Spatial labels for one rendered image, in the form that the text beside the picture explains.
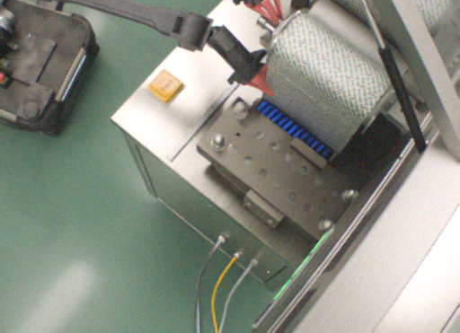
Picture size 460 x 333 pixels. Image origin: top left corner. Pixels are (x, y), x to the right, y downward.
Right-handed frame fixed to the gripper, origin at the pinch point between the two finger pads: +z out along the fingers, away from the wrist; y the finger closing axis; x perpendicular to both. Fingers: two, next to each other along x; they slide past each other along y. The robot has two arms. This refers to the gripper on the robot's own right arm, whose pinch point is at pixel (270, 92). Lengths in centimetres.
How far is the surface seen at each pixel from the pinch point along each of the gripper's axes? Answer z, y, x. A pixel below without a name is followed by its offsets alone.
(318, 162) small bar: 17.7, 5.6, 6.8
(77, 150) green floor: -6, 31, -127
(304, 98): 2.3, 0.3, 12.7
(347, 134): 13.5, 0.3, 17.6
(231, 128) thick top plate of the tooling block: 0.2, 11.7, -5.1
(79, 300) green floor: 32, 79, -105
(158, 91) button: -15.0, 12.5, -25.8
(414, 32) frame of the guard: -18, 13, 74
